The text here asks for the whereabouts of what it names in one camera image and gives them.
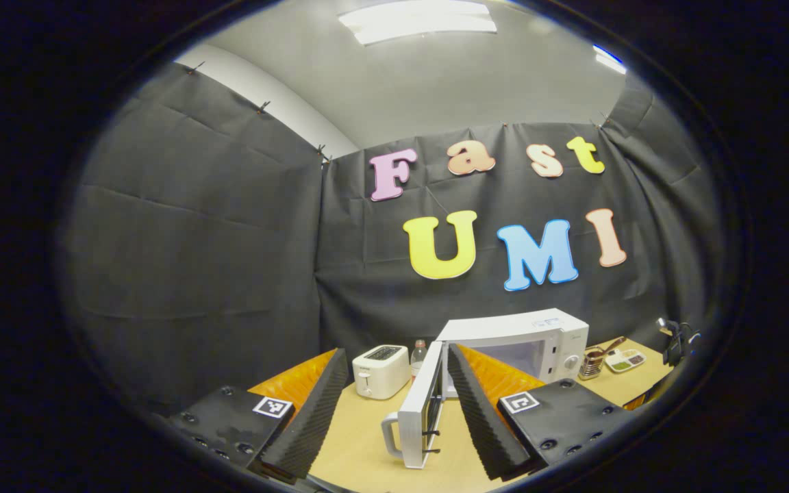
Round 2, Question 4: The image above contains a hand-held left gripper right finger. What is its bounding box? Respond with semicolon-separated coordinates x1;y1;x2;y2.
447;342;636;481

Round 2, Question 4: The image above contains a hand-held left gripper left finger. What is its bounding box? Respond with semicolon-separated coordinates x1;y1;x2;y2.
165;347;351;480

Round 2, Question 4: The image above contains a white microwave oven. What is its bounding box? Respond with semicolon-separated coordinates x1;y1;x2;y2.
381;307;590;470

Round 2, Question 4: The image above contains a white divided dish with beans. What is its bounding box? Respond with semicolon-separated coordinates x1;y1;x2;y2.
603;348;647;374

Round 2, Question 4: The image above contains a white toaster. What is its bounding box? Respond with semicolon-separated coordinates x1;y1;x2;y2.
352;344;411;401

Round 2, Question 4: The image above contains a clear water bottle red label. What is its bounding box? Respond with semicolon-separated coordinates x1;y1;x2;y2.
410;339;429;384

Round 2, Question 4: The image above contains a small ceiling light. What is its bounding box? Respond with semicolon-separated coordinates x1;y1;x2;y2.
592;45;628;75

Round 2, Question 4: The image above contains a large ceiling light panel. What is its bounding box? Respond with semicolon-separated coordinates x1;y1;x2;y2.
337;0;498;47

